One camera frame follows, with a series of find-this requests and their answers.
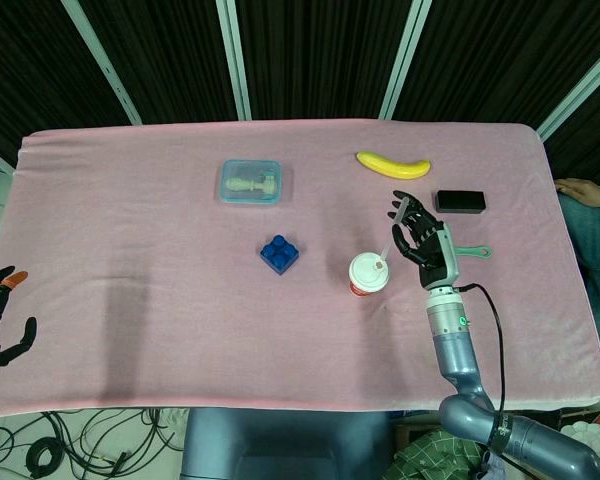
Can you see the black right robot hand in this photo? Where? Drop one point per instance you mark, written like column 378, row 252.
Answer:
column 426, row 239

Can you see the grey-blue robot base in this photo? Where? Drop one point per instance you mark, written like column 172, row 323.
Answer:
column 290, row 444

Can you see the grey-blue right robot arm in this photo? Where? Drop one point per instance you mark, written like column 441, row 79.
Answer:
column 485, row 395

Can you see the white-lidded red paper cup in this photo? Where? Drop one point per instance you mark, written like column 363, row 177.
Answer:
column 368, row 274

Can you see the green hairbrush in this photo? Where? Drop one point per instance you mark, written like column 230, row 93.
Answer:
column 475, row 251

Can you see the black rectangular box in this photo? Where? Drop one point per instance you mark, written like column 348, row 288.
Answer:
column 460, row 201

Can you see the yellow banana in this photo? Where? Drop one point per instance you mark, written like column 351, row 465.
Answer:
column 393, row 165

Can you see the blue toy building brick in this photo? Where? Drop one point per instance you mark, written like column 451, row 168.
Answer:
column 279, row 254

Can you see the person in blue jeans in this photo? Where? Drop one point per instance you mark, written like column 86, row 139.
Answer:
column 592, row 250

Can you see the clear blue plastic container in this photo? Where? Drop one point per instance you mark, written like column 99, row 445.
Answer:
column 250, row 181

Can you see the pink table cloth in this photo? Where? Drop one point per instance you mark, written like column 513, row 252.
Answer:
column 180, row 310

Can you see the black folding screen panel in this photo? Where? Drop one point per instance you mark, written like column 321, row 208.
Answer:
column 35, row 70
column 160, row 60
column 320, row 59
column 500, row 60

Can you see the green checkered cloth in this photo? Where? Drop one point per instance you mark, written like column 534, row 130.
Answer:
column 430, row 457

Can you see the white flower-shaped palette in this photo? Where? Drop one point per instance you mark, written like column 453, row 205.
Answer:
column 586, row 438

